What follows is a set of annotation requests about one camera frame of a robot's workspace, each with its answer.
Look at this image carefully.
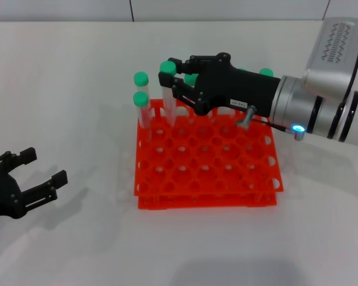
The right wrist cable with plug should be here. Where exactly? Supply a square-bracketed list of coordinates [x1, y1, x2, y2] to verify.
[236, 104, 307, 142]

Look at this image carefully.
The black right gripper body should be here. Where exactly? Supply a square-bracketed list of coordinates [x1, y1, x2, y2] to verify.
[195, 52, 283, 118]

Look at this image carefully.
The orange test tube rack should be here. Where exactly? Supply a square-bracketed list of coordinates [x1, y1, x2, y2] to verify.
[133, 95, 285, 211]

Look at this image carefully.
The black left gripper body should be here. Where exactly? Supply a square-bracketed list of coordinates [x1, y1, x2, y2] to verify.
[0, 167, 26, 221]

